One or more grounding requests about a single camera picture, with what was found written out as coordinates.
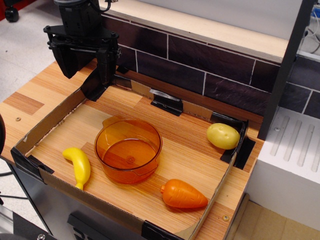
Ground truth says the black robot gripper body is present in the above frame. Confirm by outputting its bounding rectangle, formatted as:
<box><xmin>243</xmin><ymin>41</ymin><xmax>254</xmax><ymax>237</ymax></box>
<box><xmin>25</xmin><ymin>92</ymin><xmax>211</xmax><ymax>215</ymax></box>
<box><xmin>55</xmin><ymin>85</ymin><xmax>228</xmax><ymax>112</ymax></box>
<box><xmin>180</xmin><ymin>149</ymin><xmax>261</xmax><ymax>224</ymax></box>
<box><xmin>43</xmin><ymin>0</ymin><xmax>119</xmax><ymax>54</ymax></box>

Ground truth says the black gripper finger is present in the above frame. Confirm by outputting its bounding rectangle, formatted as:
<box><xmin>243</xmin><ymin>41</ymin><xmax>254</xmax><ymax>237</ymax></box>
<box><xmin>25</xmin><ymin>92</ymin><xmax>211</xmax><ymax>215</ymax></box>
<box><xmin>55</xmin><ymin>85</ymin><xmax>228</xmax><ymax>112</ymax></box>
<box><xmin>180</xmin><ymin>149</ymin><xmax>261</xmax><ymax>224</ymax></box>
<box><xmin>51</xmin><ymin>45</ymin><xmax>80</xmax><ymax>79</ymax></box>
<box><xmin>96</xmin><ymin>47</ymin><xmax>118</xmax><ymax>86</ymax></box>

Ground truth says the yellow toy potato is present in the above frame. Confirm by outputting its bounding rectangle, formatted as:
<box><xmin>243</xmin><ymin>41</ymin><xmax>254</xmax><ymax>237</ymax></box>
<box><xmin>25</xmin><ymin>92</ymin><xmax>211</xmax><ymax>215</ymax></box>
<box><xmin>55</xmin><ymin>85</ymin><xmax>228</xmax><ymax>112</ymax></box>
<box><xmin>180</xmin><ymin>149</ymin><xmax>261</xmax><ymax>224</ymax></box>
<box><xmin>206</xmin><ymin>123</ymin><xmax>240</xmax><ymax>150</ymax></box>

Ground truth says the cardboard fence with black tape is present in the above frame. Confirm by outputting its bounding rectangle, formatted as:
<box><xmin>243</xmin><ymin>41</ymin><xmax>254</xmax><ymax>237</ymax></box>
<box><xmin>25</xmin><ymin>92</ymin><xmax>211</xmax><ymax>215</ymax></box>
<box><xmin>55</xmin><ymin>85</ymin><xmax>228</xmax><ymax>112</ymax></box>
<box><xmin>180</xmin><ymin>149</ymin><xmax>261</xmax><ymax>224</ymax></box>
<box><xmin>11</xmin><ymin>86</ymin><xmax>255</xmax><ymax>240</ymax></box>

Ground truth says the orange transparent plastic pot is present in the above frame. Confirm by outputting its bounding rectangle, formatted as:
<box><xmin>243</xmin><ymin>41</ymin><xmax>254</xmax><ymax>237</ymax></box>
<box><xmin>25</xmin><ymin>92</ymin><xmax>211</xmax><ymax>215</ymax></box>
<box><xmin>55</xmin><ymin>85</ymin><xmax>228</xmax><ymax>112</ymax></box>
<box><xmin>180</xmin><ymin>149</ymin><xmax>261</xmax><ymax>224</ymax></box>
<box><xmin>94</xmin><ymin>115</ymin><xmax>163</xmax><ymax>185</ymax></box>

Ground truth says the black chair caster wheel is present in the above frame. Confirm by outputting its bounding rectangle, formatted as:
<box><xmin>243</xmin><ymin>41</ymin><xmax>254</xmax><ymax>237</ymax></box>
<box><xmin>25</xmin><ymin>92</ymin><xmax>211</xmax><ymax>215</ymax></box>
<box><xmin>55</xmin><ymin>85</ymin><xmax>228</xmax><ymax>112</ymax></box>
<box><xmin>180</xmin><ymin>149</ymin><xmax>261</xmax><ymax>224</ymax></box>
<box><xmin>4</xmin><ymin>6</ymin><xmax>19</xmax><ymax>23</ymax></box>

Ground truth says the yellow toy banana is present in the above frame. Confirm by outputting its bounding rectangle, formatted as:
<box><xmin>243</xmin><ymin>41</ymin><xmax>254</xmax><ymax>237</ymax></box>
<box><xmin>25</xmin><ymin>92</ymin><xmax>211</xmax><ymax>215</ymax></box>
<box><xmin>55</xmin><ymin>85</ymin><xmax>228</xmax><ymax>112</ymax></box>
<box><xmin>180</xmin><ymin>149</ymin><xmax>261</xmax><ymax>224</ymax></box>
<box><xmin>62</xmin><ymin>147</ymin><xmax>91</xmax><ymax>190</ymax></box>

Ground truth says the orange toy carrot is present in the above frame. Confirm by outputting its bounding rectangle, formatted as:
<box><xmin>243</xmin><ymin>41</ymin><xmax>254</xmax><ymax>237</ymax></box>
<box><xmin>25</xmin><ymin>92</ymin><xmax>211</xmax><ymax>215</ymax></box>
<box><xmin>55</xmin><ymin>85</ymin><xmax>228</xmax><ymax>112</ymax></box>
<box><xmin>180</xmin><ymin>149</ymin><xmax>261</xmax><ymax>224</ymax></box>
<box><xmin>160</xmin><ymin>179</ymin><xmax>209</xmax><ymax>209</ymax></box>

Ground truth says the white ribbed sink unit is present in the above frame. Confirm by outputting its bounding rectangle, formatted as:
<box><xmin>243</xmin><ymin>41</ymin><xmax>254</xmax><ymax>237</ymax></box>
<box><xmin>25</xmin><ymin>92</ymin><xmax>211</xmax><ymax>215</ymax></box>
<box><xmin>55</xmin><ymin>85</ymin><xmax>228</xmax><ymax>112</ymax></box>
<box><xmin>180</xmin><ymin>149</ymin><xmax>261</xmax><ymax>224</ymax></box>
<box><xmin>246</xmin><ymin>107</ymin><xmax>320</xmax><ymax>230</ymax></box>

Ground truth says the black cable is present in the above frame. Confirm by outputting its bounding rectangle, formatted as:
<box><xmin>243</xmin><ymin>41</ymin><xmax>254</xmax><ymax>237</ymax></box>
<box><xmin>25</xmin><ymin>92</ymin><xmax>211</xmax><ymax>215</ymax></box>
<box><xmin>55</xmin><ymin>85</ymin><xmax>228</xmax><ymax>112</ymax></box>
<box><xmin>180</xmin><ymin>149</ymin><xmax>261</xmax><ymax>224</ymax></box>
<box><xmin>98</xmin><ymin>0</ymin><xmax>113</xmax><ymax>14</ymax></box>

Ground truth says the dark metal post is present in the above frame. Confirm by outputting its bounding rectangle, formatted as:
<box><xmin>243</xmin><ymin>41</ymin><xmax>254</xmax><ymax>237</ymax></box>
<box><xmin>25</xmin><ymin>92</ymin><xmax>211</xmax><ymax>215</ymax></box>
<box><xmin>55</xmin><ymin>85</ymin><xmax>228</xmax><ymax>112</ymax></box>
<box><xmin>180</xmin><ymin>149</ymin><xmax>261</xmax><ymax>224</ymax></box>
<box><xmin>257</xmin><ymin>0</ymin><xmax>316</xmax><ymax>140</ymax></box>

